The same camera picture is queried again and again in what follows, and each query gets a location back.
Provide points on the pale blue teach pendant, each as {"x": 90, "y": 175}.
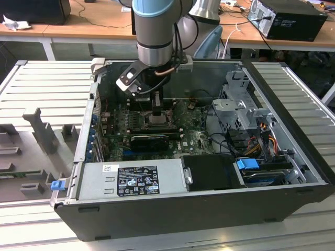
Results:
{"x": 210, "y": 41}

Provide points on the black open PC case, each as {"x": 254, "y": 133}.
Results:
{"x": 183, "y": 222}

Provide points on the blue disk carrier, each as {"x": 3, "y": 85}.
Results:
{"x": 247, "y": 167}

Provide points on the hard disk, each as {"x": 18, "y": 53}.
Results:
{"x": 261, "y": 180}

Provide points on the blue case latch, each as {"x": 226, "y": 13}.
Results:
{"x": 57, "y": 185}

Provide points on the silver coin battery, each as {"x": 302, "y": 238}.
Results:
{"x": 192, "y": 105}

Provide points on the black equipment box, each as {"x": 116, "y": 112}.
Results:
{"x": 34, "y": 10}

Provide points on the grey power supply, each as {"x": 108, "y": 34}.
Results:
{"x": 94, "y": 183}

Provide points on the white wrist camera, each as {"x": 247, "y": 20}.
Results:
{"x": 129, "y": 77}

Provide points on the wooden desk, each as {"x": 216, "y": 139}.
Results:
{"x": 248, "y": 36}
{"x": 91, "y": 31}

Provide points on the grey case latch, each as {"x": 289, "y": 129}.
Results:
{"x": 98, "y": 65}

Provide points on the CPU socket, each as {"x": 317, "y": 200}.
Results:
{"x": 146, "y": 123}

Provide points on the crumpled white paper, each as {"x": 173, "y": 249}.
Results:
{"x": 15, "y": 24}

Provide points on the metal drive cage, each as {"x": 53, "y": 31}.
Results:
{"x": 235, "y": 104}

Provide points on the black graphics card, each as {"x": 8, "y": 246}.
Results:
{"x": 149, "y": 143}

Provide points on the black RAM slot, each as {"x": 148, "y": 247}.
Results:
{"x": 168, "y": 103}
{"x": 168, "y": 108}
{"x": 168, "y": 100}
{"x": 157, "y": 128}

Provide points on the black computer tower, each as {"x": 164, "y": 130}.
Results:
{"x": 295, "y": 26}

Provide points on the green RAM stick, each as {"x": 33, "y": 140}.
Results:
{"x": 18, "y": 174}

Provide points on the green motherboard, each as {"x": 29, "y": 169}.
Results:
{"x": 193, "y": 136}

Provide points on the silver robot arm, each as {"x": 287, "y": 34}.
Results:
{"x": 154, "y": 26}

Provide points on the grey parts rack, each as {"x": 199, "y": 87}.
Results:
{"x": 43, "y": 130}

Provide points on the black plastic shroud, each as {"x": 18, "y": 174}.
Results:
{"x": 209, "y": 172}

